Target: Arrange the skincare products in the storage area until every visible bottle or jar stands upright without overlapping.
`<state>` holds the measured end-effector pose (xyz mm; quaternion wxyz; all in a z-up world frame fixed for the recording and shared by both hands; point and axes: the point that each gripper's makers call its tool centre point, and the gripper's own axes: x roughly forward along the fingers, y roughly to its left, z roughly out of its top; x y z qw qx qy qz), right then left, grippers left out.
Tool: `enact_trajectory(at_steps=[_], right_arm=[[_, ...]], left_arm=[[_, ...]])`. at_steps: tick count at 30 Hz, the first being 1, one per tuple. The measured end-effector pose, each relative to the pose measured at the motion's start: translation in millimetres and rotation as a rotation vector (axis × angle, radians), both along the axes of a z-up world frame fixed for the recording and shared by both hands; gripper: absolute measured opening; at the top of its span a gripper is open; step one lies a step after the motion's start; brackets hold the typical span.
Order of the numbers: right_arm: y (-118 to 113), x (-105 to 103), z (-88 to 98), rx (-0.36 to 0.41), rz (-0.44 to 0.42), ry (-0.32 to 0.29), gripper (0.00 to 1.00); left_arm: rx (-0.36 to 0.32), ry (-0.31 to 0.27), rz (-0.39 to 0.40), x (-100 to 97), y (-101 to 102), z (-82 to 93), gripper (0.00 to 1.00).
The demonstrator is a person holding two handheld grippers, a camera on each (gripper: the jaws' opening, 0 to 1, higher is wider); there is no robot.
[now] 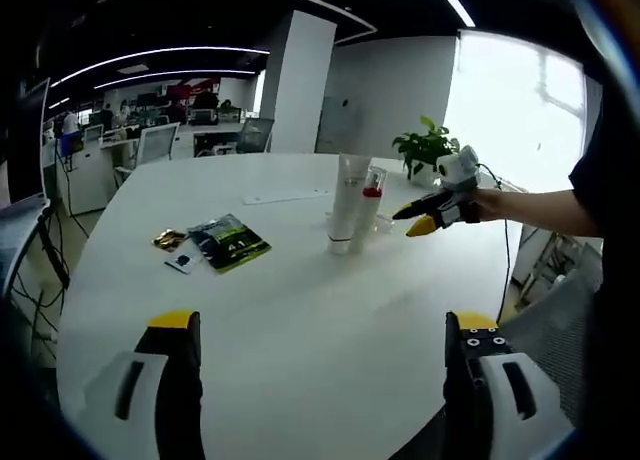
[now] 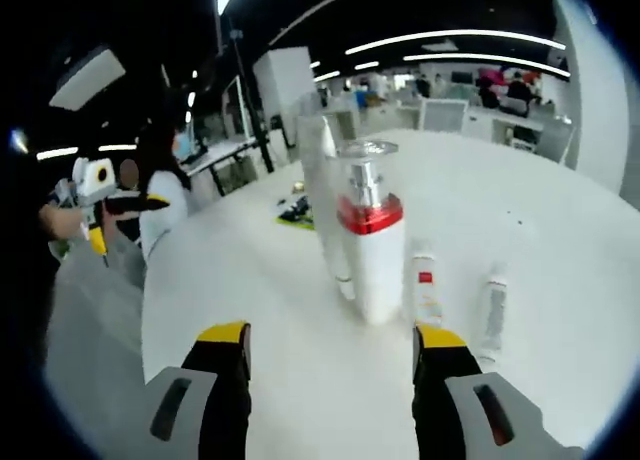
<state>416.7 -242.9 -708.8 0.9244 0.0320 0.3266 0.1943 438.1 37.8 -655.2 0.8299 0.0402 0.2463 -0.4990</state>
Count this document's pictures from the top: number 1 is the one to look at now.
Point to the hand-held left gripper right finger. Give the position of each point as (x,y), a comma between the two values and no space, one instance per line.
(462,405)

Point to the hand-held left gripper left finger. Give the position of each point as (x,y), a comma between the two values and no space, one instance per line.
(177,380)

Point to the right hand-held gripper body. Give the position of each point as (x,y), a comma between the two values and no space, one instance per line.
(460,172)

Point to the tall red collared skincare bottle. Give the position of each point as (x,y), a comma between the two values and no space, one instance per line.
(367,215)

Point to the white skincare tube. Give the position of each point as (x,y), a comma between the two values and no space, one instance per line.
(347,195)

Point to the person's right hand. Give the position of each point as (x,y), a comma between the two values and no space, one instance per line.
(489,206)

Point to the potted green plant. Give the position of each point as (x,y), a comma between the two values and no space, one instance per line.
(422,145)

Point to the small silver sachet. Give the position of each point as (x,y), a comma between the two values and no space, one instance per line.
(182,263)

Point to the grey mesh office chair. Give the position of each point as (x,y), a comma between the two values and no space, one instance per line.
(560,340)

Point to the grey glass board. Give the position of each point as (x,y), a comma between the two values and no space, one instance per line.
(337,125)

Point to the white low rack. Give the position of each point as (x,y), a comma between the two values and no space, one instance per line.
(555,270)

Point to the gold foil sachet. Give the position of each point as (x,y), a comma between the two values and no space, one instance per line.
(170,240)

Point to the green and black sachet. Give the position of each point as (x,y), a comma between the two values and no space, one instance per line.
(230,245)

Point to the bright ceiling strip light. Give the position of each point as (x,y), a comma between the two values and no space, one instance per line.
(452,2)

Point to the dark mesh office chair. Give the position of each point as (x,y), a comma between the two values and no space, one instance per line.
(256,135)

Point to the white office chair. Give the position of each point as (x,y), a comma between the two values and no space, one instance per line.
(157,142)

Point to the long ceiling strip light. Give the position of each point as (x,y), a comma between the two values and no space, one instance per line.
(225,71)
(210,48)

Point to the open laptop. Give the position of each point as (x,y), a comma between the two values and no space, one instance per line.
(27,145)

